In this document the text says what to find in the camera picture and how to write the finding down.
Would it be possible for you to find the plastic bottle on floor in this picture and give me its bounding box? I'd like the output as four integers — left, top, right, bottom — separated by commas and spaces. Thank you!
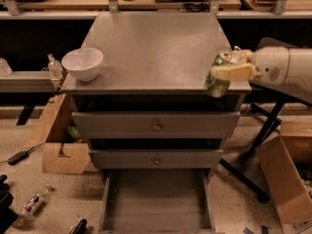
20, 185, 54, 219

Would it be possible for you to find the cardboard box left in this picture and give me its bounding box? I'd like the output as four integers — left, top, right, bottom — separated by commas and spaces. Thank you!
23, 94, 91, 175

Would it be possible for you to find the black object bottom left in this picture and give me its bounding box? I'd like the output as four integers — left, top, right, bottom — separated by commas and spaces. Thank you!
0, 175, 19, 234

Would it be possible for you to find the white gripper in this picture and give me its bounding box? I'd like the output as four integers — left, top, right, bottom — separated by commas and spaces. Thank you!
211, 47, 290, 85

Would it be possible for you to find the grey middle drawer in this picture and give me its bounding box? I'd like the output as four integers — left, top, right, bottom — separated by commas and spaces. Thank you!
89, 149, 223, 170

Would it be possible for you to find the cardboard box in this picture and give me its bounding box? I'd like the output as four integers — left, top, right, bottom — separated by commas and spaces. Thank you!
256, 121, 312, 224
23, 94, 91, 175

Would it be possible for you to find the grey drawer cabinet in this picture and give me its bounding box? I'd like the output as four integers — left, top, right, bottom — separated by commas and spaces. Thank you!
60, 11, 253, 234

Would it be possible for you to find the grey top drawer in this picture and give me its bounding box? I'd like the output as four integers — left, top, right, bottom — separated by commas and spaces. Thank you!
72, 112, 240, 139

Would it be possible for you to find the white ceramic bowl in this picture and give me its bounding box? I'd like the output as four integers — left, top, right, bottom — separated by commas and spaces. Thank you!
61, 47, 103, 81

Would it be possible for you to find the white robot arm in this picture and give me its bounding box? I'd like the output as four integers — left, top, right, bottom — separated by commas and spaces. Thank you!
205, 46, 312, 98

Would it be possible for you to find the green soda can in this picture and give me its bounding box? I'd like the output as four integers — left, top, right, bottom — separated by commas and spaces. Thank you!
204, 51, 237, 98

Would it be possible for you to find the clear sanitizer bottle left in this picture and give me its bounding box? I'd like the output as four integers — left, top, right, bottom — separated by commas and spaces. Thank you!
48, 54, 62, 80

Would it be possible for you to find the black power adapter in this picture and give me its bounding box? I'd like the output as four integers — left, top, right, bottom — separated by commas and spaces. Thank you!
8, 151, 28, 166

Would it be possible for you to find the black folding side table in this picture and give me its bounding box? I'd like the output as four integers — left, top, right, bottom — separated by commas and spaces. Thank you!
219, 36, 312, 204

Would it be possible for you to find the grey open bottom drawer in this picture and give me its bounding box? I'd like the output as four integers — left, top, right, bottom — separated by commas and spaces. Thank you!
98, 169, 216, 234

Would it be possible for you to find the cardboard box right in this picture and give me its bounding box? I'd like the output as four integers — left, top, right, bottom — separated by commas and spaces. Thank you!
256, 121, 312, 224

